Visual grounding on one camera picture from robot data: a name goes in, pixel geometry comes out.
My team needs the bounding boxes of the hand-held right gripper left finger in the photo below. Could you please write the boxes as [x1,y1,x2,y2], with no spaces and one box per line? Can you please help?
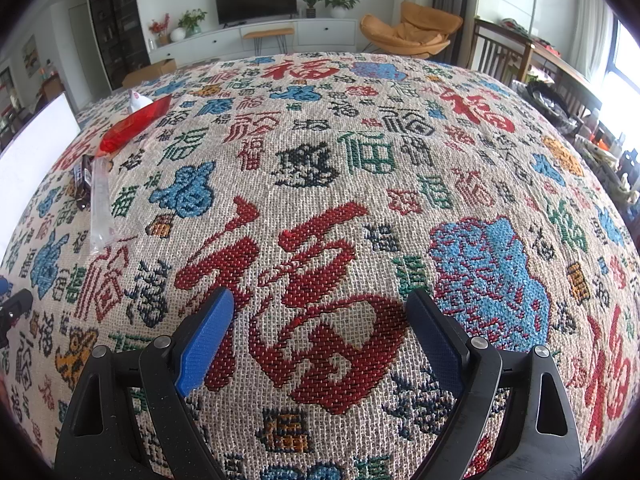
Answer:
[59,287,236,480]

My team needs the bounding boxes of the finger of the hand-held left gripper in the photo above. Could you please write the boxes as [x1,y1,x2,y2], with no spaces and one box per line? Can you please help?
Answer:
[0,275,33,348]

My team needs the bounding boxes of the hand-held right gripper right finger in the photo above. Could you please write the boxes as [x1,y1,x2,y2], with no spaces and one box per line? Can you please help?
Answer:
[404,287,583,480]

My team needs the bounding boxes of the clear tube white candies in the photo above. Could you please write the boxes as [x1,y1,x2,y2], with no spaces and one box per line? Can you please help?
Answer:
[89,152,116,256]

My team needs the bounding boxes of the dark chocolate bar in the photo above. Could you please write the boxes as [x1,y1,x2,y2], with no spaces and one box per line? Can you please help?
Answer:
[72,155,96,211]

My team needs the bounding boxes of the white board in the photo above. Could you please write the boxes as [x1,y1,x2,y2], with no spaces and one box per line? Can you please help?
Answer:
[0,91,81,201]

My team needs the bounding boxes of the red snack packet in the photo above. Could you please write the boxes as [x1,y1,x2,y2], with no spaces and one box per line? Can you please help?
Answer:
[98,96,172,153]

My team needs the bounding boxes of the printed woven cloth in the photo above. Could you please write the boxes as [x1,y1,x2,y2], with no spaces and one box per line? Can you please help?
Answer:
[0,51,640,480]

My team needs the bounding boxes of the cardboard box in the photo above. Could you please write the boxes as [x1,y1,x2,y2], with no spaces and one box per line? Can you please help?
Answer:
[121,58,177,88]

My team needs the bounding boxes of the cluttered dining table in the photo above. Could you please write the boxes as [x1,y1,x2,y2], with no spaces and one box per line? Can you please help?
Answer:
[530,50,640,161]

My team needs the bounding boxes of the dark wooden chair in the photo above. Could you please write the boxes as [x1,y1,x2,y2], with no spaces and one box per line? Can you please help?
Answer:
[470,17,535,88]

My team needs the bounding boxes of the white television cabinet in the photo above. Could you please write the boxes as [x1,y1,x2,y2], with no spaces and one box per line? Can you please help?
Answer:
[147,16,358,63]

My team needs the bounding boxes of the dark display cabinet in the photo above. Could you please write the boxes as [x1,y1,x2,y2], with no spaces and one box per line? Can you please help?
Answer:
[85,0,151,91]

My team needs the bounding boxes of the orange lounge chair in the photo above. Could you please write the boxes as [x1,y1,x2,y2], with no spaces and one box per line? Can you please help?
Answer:
[360,1,463,61]

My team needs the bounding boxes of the red flowers in vase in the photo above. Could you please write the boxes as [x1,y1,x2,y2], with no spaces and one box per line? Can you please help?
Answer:
[148,15,172,46]

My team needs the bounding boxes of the wooden stool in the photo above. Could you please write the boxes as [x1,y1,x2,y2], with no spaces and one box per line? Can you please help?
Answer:
[241,27,295,55]

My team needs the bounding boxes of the bushy green potted plant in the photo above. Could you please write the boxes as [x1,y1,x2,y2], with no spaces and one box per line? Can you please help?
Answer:
[177,8,207,38]

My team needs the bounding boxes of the grey curtain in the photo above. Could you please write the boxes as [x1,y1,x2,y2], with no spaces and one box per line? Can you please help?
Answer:
[434,0,481,68]

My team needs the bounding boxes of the black television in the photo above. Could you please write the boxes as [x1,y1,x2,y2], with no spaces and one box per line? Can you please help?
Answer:
[214,0,297,26]

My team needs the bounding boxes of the large plant white pot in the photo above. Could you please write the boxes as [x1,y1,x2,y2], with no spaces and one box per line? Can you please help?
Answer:
[318,0,363,19]

